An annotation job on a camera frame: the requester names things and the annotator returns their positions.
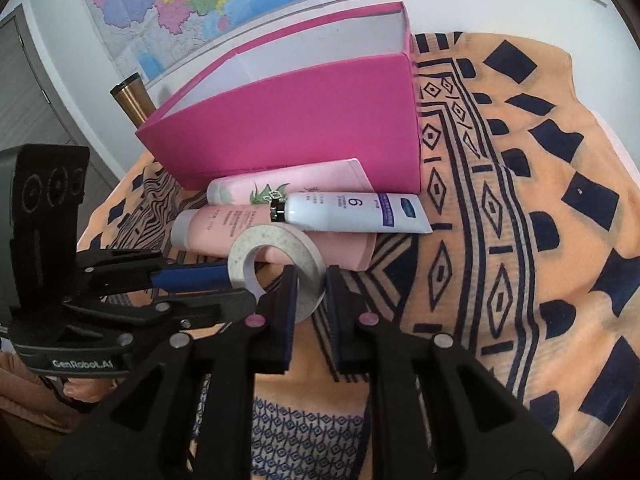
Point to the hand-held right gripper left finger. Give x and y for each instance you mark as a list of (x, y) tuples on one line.
[(285, 330)]

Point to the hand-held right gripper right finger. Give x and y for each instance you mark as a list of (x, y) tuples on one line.
[(340, 330)]

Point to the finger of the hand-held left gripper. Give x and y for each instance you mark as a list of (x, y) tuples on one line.
[(190, 277), (210, 305)]

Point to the salmon pink tube white cap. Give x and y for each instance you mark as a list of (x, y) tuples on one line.
[(215, 225)]

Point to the white tape roll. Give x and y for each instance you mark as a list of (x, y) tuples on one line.
[(310, 260)]

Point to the white tube black cap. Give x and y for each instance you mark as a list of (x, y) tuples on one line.
[(345, 212)]

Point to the light pink plant-print tube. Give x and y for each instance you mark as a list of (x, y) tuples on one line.
[(300, 180)]

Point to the pink cardboard box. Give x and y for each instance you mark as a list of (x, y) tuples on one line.
[(300, 125)]

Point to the person's left forearm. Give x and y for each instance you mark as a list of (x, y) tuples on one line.
[(25, 400)]

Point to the person's left hand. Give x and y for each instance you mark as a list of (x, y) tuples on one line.
[(85, 387)]

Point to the blue patterned cloth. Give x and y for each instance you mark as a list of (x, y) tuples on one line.
[(305, 435)]

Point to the grey door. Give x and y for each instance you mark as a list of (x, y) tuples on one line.
[(30, 90)]

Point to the gold thermos flask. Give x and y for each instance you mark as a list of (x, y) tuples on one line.
[(132, 100)]

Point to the orange patterned blanket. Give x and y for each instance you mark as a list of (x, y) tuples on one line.
[(525, 260)]

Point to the colourful wall map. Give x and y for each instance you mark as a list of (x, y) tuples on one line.
[(175, 0)]

